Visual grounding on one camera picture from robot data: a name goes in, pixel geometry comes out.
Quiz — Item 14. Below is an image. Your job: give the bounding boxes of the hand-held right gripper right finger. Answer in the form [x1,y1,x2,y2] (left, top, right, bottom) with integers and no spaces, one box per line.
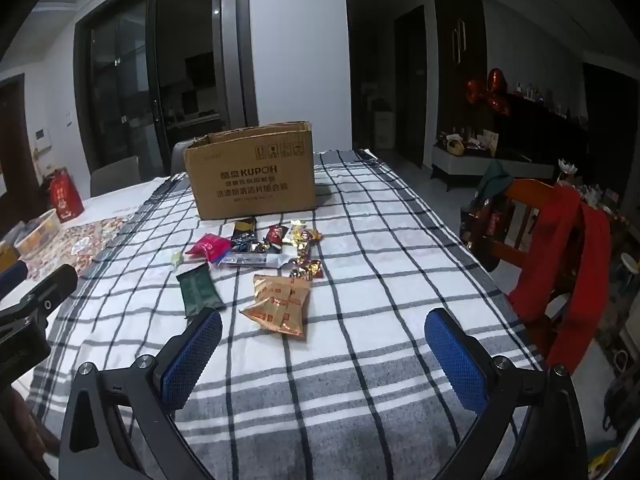
[424,307,588,480]

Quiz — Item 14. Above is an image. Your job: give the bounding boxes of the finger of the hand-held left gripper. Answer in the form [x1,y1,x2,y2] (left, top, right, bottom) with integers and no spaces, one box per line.
[0,259,28,288]
[0,263,79,328]

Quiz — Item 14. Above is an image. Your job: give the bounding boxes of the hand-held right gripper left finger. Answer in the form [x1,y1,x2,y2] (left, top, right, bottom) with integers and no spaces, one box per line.
[59,306,223,480]

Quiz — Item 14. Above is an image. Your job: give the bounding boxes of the dark green snack packet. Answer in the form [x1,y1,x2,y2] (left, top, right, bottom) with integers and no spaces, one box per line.
[175,266,223,318]

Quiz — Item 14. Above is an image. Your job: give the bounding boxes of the gold orange snack packet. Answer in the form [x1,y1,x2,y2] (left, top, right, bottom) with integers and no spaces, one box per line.
[239,274,312,338]

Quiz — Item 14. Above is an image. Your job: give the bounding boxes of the black snack packet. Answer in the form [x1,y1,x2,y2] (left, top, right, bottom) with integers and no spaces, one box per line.
[231,216,258,253]

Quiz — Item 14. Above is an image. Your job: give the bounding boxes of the brown cardboard box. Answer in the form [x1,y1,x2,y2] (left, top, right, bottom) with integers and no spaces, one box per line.
[182,121,320,222]

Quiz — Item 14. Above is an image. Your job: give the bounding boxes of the clear plastic bowl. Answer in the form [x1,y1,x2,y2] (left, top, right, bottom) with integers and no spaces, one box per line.
[14,208,62,253]

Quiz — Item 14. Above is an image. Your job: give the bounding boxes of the red gift bag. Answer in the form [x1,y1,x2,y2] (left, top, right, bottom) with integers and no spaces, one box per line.
[46,167,86,223]

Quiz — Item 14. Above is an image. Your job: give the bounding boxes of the white table cover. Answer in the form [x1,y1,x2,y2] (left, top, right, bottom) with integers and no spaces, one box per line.
[50,175,171,223]

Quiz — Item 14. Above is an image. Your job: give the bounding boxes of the pink snack packet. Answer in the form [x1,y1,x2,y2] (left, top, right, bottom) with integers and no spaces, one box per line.
[185,233,233,265]

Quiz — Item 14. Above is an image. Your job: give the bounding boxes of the clear long snack packet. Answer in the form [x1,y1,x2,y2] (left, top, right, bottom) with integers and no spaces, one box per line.
[218,252,296,268]

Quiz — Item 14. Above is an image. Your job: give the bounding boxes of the grey dining chair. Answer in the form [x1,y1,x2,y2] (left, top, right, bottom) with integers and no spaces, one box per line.
[170,136,211,176]
[90,155,142,197]

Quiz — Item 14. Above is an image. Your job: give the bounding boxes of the plaid white grey tablecloth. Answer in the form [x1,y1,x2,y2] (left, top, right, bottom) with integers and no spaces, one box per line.
[12,149,546,480]

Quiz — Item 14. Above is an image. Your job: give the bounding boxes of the gold red twisted candy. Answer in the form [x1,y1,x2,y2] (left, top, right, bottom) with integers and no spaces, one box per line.
[285,220,323,251]
[289,259,323,281]

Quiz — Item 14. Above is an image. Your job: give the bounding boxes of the red candy packet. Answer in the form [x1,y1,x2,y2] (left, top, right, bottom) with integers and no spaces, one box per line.
[264,225,291,251]

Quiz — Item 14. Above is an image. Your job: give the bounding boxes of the red garment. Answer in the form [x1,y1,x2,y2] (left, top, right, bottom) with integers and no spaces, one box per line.
[507,185,612,366]

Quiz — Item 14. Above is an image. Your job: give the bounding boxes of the shiny brown bag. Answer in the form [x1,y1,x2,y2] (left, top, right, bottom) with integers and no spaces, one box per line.
[460,200,506,251]

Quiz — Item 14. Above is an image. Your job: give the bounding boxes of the wooden chair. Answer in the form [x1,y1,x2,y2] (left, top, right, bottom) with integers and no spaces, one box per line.
[460,177,611,371]

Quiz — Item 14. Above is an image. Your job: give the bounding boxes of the dark green cloth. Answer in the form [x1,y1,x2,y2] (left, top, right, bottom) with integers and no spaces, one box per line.
[472,160,513,206]

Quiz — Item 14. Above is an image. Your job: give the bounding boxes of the white low sideboard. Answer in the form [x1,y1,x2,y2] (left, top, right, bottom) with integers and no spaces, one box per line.
[431,142,563,191]

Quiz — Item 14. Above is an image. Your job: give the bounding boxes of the dark glass sliding door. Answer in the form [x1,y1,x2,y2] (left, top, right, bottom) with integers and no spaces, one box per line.
[75,0,251,176]

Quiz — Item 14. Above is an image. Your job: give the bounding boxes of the white carton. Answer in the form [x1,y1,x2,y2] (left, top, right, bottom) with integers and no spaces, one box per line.
[374,110,396,150]

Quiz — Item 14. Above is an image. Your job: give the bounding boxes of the red foil balloons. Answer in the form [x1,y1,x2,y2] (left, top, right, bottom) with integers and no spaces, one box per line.
[465,67,512,116]

